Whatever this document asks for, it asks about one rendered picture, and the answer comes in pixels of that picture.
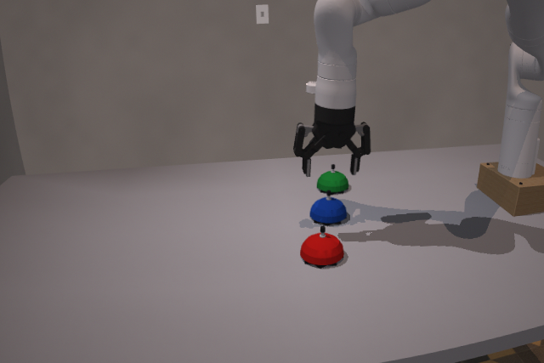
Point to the green service bell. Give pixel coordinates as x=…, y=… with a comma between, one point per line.
x=333, y=181

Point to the blue bell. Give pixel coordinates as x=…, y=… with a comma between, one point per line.
x=328, y=210

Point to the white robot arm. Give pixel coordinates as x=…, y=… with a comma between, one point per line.
x=337, y=62

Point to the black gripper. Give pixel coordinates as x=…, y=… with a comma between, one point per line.
x=328, y=133

